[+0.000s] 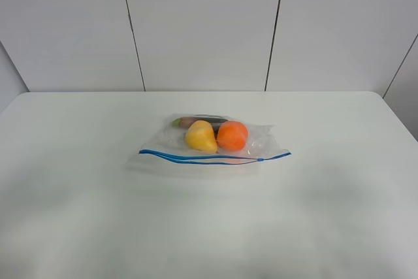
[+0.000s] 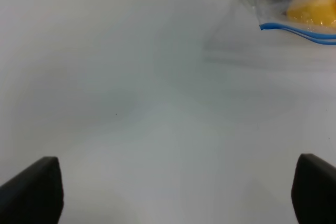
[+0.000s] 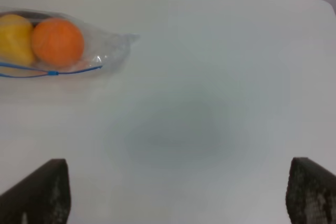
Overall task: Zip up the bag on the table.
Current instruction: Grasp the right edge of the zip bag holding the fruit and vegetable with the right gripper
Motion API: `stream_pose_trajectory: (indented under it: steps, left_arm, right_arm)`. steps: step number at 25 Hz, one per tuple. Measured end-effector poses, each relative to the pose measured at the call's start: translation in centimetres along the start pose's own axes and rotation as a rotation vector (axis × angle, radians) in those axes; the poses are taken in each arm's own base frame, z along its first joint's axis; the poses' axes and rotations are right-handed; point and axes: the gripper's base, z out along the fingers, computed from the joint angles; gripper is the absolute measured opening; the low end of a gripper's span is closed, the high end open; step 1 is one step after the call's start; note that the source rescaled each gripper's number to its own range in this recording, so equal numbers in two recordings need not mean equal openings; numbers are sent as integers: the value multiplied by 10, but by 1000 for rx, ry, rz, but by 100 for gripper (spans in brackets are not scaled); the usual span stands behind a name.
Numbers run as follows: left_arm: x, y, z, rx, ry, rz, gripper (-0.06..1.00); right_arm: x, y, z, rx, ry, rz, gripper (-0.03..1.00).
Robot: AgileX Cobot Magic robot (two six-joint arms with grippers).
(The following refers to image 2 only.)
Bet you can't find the yellow toy fruit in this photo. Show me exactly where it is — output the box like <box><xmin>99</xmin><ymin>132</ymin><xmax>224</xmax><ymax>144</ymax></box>
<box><xmin>286</xmin><ymin>0</ymin><xmax>335</xmax><ymax>28</ymax></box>

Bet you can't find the clear zip bag blue seal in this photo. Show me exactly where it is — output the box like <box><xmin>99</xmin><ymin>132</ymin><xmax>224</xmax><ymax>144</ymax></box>
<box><xmin>243</xmin><ymin>0</ymin><xmax>335</xmax><ymax>45</ymax></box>

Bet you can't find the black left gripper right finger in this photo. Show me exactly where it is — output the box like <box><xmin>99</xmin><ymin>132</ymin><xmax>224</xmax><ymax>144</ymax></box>
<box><xmin>291</xmin><ymin>154</ymin><xmax>335</xmax><ymax>224</ymax></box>

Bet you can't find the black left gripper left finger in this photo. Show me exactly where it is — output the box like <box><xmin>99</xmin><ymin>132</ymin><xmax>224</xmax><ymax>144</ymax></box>
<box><xmin>1</xmin><ymin>157</ymin><xmax>64</xmax><ymax>223</ymax></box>

